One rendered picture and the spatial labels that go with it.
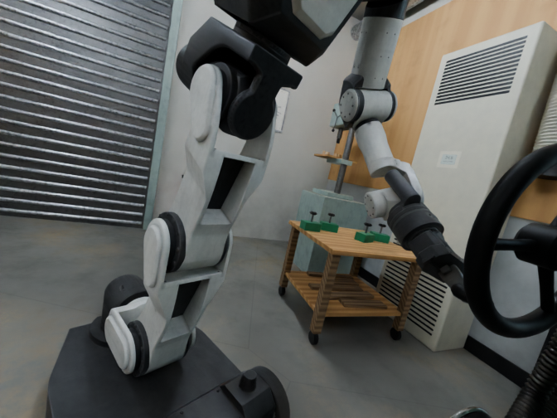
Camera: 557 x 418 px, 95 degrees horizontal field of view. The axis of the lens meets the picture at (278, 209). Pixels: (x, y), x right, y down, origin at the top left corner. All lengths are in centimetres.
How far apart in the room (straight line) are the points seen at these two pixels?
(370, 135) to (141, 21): 253
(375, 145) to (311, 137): 250
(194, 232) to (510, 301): 178
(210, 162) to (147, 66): 236
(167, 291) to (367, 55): 72
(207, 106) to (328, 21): 25
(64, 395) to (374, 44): 115
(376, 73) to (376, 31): 9
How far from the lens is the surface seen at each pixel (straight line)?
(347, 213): 232
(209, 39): 61
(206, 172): 51
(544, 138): 183
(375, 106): 72
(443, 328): 187
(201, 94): 54
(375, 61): 73
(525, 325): 55
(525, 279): 196
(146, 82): 282
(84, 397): 96
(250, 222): 300
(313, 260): 229
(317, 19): 52
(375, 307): 167
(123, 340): 86
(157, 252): 62
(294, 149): 307
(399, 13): 75
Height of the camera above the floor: 84
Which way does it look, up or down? 8 degrees down
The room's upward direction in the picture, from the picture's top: 12 degrees clockwise
